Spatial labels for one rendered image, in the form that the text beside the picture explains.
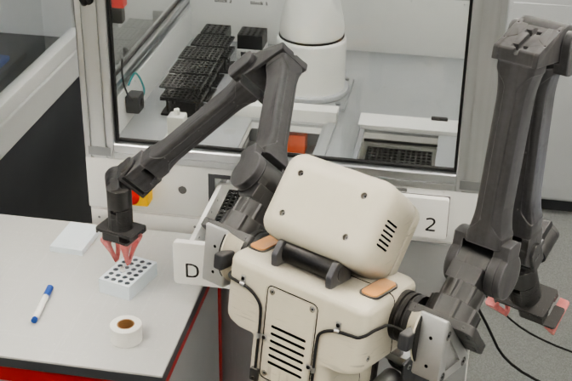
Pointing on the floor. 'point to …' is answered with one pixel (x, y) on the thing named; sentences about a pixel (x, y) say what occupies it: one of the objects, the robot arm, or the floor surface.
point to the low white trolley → (100, 312)
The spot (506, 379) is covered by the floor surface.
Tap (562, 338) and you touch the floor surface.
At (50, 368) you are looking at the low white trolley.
